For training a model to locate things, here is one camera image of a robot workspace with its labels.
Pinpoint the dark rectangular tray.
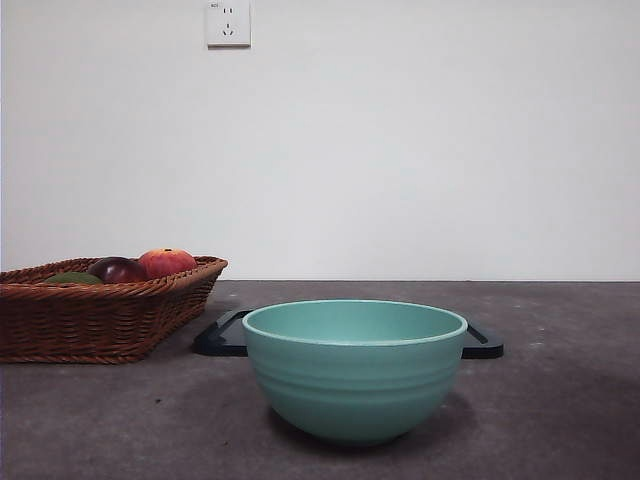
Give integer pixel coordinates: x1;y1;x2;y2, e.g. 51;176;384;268
193;309;505;359

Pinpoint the red apple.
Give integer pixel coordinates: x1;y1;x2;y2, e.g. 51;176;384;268
138;247;198;279

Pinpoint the brown wicker basket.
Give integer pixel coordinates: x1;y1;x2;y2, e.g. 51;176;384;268
0;255;229;365

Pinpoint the green avocado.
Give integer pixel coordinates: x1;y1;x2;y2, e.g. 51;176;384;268
43;272;104;286

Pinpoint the dark red plum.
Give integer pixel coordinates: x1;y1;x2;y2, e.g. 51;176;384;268
88;256;149;283

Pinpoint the white wall socket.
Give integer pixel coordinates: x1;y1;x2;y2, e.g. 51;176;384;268
207;0;252;49

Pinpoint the teal ceramic bowl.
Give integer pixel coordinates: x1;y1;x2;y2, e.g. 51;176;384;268
241;299;469;448

